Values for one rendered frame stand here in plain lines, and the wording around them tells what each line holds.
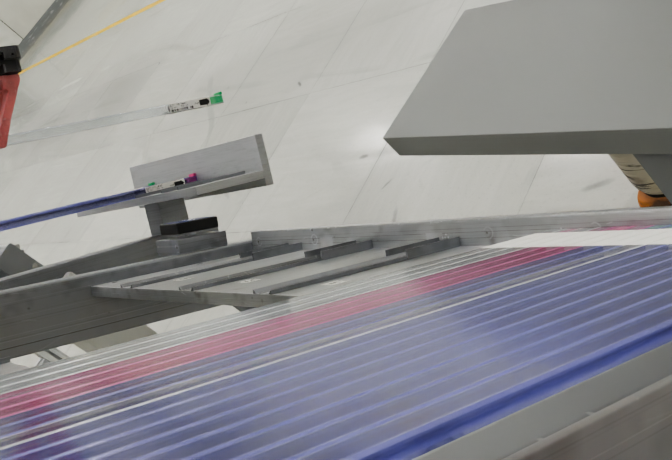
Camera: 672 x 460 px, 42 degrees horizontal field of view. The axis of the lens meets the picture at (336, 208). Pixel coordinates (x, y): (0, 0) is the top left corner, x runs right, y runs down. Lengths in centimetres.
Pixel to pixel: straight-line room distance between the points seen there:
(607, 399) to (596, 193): 158
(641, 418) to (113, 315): 70
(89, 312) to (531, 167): 130
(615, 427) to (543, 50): 88
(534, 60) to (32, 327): 64
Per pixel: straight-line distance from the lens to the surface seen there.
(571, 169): 191
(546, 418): 23
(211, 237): 94
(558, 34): 111
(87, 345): 114
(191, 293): 71
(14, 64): 99
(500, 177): 203
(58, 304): 87
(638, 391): 25
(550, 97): 102
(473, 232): 72
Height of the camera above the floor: 115
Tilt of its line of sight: 28 degrees down
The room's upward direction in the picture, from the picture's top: 47 degrees counter-clockwise
